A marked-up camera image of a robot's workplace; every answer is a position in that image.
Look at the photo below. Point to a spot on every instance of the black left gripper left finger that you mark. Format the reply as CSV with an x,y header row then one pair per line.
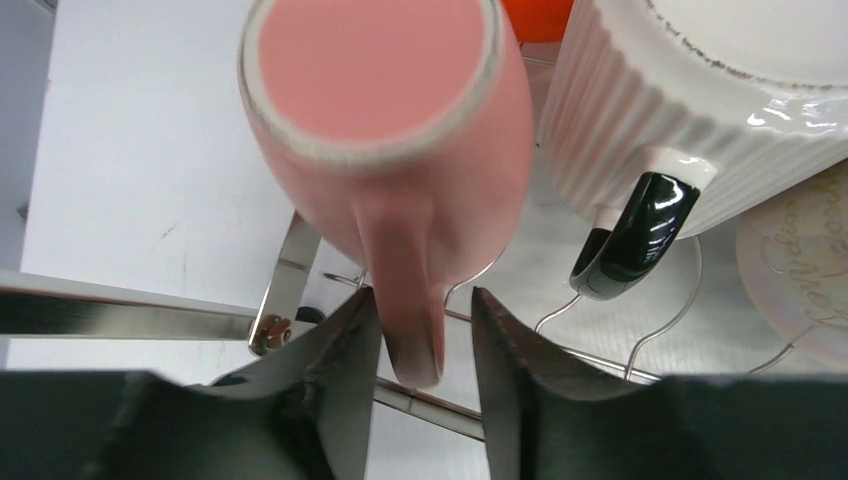
x,y
302,411

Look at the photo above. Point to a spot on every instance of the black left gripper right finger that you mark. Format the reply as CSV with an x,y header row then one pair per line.
x,y
548,415

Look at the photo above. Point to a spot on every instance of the translucent pink glass mug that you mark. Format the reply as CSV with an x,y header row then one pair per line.
x,y
791,253

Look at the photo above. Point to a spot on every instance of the stainless steel dish rack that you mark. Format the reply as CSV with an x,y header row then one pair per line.
x,y
164,270

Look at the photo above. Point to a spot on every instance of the pink ceramic mug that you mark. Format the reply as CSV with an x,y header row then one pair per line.
x,y
402,131

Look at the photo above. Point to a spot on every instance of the small clear glass cup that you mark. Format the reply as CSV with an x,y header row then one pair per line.
x,y
666,118

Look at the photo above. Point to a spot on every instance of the orange plastic bowl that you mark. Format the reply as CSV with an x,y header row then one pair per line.
x,y
538,21

